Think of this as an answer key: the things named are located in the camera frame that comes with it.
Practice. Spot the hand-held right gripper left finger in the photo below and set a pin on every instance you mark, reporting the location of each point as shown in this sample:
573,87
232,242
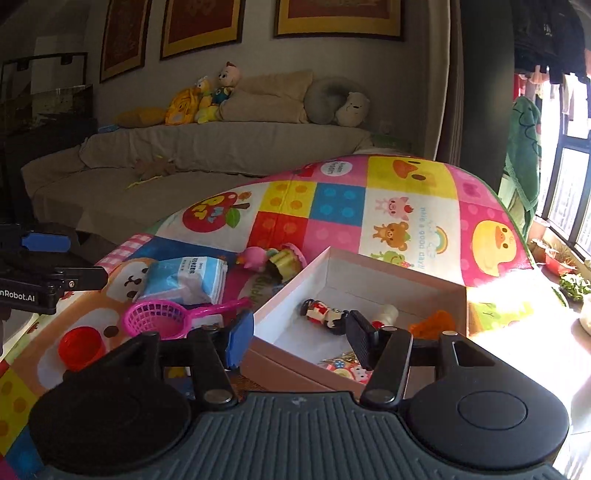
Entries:
241,339

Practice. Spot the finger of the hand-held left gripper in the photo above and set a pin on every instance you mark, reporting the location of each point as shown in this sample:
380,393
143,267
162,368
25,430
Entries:
46,242
87,276

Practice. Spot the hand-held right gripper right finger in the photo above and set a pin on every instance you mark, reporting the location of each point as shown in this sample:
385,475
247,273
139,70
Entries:
362,341

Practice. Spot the pink cardboard box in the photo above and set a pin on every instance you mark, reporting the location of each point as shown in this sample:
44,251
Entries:
355,272

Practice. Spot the red plastic cup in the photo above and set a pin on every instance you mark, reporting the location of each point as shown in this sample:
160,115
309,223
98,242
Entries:
83,348

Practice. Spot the pink toy net scoop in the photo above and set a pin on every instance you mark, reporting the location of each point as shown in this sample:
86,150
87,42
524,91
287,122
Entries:
152,318

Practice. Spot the pink toy pig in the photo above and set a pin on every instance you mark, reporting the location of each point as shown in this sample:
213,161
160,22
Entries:
254,258

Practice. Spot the toy cupcake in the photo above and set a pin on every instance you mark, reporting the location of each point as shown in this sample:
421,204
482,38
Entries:
286,263

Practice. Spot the colourful cartoon sticker pack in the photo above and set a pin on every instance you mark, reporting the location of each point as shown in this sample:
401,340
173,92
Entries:
346,369

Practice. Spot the small white bottle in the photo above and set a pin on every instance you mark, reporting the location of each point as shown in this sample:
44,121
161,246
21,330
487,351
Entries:
388,316

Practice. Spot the cartoon mouse figure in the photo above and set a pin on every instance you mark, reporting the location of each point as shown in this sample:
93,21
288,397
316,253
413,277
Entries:
323,316

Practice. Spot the orange plastic toy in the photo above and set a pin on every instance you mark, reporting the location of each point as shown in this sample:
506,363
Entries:
436,323

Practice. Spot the dark cabinet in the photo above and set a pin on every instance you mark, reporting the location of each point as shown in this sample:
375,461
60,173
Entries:
27,166

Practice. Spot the brown plush toy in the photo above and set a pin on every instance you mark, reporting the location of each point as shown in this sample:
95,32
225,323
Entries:
154,168

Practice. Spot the colourful cartoon play mat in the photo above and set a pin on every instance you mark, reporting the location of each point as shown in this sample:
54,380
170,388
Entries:
415,217

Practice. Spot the glass fish tank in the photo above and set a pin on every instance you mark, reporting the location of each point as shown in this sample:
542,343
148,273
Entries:
46,104

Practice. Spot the yellow cushion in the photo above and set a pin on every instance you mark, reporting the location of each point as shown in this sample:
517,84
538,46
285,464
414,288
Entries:
138,117

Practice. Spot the grey covered sofa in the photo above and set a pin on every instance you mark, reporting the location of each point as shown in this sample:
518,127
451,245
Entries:
207,147

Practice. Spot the yellow duck plush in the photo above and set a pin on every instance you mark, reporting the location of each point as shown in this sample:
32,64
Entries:
205,104

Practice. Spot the potted plants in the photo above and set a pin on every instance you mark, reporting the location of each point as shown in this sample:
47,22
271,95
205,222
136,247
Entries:
570,277

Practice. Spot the gold framed red picture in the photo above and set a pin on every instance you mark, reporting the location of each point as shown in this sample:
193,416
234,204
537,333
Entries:
339,18
201,25
122,37

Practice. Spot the beige pillow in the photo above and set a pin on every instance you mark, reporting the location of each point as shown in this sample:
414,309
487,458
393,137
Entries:
277,85
263,108

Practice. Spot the white bear plush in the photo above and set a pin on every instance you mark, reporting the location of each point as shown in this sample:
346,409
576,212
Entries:
353,110

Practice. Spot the big-headed doll plush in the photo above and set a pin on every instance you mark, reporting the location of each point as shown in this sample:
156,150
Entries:
226,81

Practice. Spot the grey plush animal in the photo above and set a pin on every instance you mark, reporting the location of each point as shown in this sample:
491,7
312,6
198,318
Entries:
323,99

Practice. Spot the green cartoon towel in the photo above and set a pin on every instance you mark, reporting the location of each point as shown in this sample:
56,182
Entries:
524,152

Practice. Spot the hanging dark clothes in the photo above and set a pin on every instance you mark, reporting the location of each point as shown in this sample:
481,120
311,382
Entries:
549,32

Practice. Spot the black window frame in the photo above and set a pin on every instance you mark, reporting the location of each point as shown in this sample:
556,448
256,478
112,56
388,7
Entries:
579,194

